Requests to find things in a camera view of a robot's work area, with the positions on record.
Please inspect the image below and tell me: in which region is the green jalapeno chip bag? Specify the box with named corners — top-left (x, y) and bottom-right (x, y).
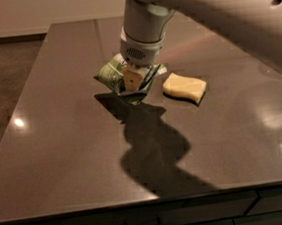
top-left (94, 53), bottom-right (167, 105)

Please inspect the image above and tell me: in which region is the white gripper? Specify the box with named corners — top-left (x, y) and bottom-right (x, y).
top-left (120, 29), bottom-right (164, 91)

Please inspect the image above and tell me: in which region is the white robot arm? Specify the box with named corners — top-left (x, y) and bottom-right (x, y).
top-left (120, 0), bottom-right (282, 74)

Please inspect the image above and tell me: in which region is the yellow sponge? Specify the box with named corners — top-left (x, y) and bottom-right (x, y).
top-left (162, 73), bottom-right (206, 104)

